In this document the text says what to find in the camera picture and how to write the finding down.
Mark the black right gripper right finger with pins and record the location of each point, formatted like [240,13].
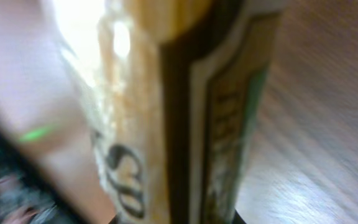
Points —
[237,219]

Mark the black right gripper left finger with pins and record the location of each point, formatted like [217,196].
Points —
[115,220]

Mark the orange spaghetti packet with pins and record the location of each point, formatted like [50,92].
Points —
[170,91]

